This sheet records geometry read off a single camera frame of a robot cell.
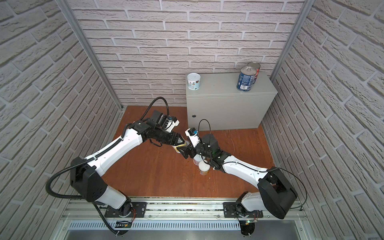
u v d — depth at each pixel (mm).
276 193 420
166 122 710
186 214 734
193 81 778
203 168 812
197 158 721
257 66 795
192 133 674
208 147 601
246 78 742
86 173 410
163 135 678
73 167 435
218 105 893
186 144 758
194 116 922
